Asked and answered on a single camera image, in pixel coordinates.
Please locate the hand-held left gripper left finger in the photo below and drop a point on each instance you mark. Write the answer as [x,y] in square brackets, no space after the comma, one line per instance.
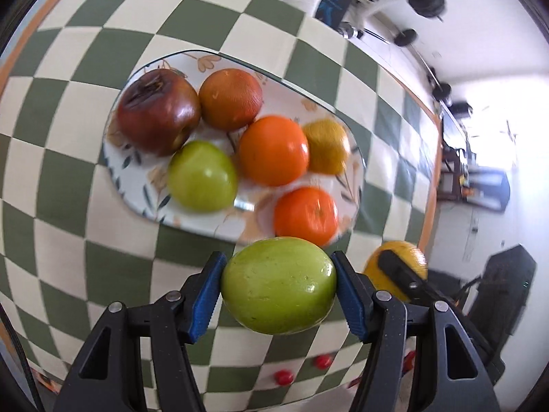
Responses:
[206,300]

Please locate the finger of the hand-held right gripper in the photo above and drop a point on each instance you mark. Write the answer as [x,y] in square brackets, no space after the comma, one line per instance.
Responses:
[403,272]

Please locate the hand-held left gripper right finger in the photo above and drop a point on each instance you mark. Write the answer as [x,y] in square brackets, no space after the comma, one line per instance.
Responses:
[351,300]

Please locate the yellow lemon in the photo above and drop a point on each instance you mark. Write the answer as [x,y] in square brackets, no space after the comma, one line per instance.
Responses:
[411,257]

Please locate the green apple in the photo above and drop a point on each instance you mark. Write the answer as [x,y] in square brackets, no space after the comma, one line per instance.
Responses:
[201,176]
[278,285]

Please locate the orange tangerine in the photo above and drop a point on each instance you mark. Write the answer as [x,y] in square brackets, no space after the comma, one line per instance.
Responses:
[306,216]
[274,150]

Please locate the floral oval plate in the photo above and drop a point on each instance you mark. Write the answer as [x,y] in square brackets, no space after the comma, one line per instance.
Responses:
[141,180]

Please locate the dull yellow orange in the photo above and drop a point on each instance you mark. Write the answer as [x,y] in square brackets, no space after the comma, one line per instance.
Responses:
[328,146]

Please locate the dark red apple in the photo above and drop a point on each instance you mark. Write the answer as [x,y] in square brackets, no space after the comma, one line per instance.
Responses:
[158,111]

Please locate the brownish orange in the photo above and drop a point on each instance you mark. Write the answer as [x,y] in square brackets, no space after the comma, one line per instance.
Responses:
[231,98]

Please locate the small red fruit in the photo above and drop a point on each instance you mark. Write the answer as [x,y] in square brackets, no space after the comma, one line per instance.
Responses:
[322,360]
[284,377]

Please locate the black office chair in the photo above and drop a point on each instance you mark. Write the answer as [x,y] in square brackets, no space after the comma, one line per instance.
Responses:
[510,283]

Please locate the green white checkered tablecloth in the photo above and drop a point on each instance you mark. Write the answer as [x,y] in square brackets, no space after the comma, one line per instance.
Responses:
[64,180]

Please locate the small floor barbell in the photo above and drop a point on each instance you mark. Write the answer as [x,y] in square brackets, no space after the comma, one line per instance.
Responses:
[405,37]

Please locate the white squat rack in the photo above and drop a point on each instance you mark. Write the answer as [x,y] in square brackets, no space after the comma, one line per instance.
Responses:
[377,2]

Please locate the black blue weight bench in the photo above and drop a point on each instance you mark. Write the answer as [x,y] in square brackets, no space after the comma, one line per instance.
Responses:
[339,2]

